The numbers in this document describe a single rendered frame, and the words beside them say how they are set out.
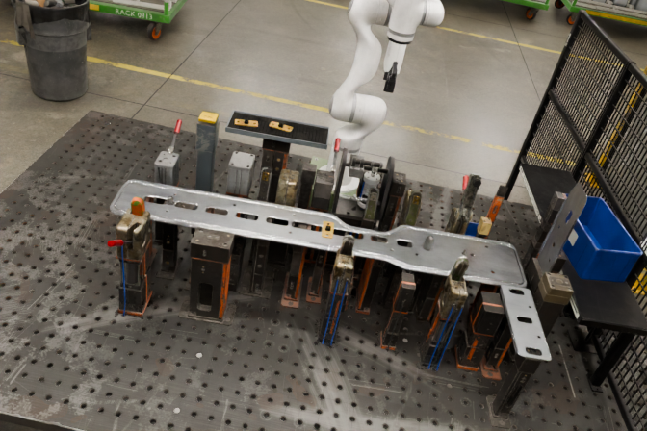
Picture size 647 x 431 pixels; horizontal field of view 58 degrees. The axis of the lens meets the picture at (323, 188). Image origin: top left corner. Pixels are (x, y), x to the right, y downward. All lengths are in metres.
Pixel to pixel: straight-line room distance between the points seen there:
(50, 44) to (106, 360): 2.96
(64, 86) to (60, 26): 0.46
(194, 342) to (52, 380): 0.42
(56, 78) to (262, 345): 3.11
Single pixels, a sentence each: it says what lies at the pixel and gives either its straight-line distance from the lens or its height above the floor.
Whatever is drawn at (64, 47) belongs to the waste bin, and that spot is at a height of 0.43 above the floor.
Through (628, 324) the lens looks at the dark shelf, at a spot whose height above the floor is 1.03.
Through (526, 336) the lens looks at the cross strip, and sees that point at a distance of 1.85.
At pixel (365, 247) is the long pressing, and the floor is 1.00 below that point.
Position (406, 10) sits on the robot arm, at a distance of 1.83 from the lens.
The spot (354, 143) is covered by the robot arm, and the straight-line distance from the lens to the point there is 2.42.
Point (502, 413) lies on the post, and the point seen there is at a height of 0.71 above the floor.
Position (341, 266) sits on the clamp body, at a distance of 1.77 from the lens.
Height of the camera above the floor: 2.22
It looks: 34 degrees down
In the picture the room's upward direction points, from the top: 11 degrees clockwise
